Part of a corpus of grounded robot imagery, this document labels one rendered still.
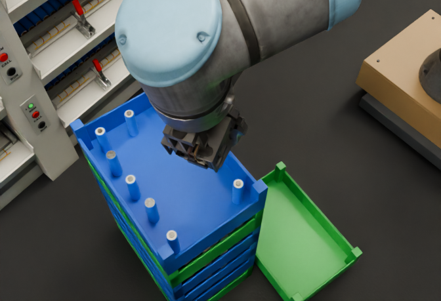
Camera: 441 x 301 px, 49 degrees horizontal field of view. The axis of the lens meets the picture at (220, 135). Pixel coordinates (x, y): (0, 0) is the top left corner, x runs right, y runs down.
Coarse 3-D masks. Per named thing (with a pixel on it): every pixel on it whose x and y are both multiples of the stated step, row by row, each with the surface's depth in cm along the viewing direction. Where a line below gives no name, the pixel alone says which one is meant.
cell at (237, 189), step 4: (236, 180) 80; (240, 180) 80; (236, 184) 79; (240, 184) 79; (232, 188) 81; (236, 188) 79; (240, 188) 79; (232, 192) 81; (236, 192) 80; (240, 192) 80; (232, 196) 83; (236, 196) 81; (240, 196) 81; (232, 200) 84; (236, 200) 83; (240, 200) 83; (236, 204) 84
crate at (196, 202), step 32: (96, 128) 89; (160, 128) 92; (96, 160) 89; (128, 160) 89; (160, 160) 89; (128, 192) 85; (160, 192) 85; (192, 192) 85; (224, 192) 85; (256, 192) 77; (160, 224) 82; (192, 224) 82; (224, 224) 77; (160, 256) 72; (192, 256) 78
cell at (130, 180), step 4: (128, 176) 80; (132, 176) 80; (128, 180) 79; (132, 180) 79; (136, 180) 81; (128, 184) 79; (132, 184) 79; (136, 184) 81; (128, 188) 81; (132, 188) 81; (136, 188) 81; (132, 192) 82; (136, 192) 82; (132, 196) 83; (136, 196) 83; (140, 196) 85
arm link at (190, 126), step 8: (232, 88) 52; (232, 96) 50; (152, 104) 50; (224, 104) 51; (160, 112) 49; (216, 112) 50; (224, 112) 52; (168, 120) 50; (176, 120) 49; (184, 120) 49; (192, 120) 49; (200, 120) 49; (208, 120) 50; (216, 120) 51; (176, 128) 52; (184, 128) 51; (192, 128) 51; (200, 128) 51; (208, 128) 52
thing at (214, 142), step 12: (228, 120) 60; (168, 132) 54; (180, 132) 55; (204, 132) 57; (216, 132) 60; (228, 132) 64; (168, 144) 60; (180, 144) 56; (192, 144) 54; (204, 144) 59; (216, 144) 59; (180, 156) 63; (192, 156) 60; (204, 156) 59; (216, 156) 59; (204, 168) 63; (216, 168) 62
